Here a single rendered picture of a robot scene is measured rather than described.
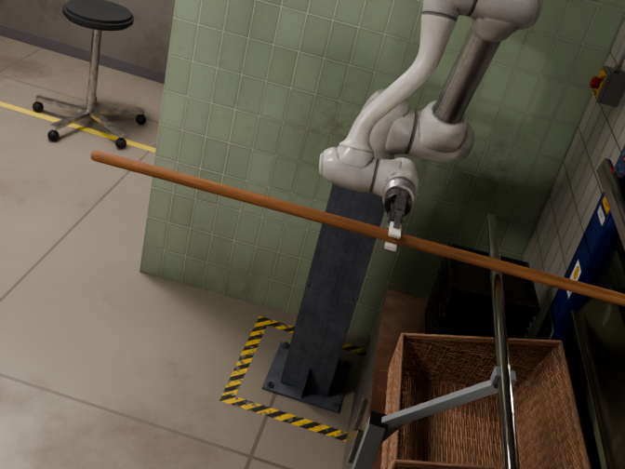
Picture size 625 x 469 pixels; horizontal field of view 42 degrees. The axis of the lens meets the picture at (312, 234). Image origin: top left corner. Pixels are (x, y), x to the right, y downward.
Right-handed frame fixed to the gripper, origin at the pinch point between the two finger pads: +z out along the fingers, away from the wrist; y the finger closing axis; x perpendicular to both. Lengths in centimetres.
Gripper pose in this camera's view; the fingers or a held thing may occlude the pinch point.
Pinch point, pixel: (392, 235)
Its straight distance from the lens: 207.5
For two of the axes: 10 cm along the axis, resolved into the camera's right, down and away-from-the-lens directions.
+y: -2.2, 8.3, 5.1
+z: -1.5, 4.9, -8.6
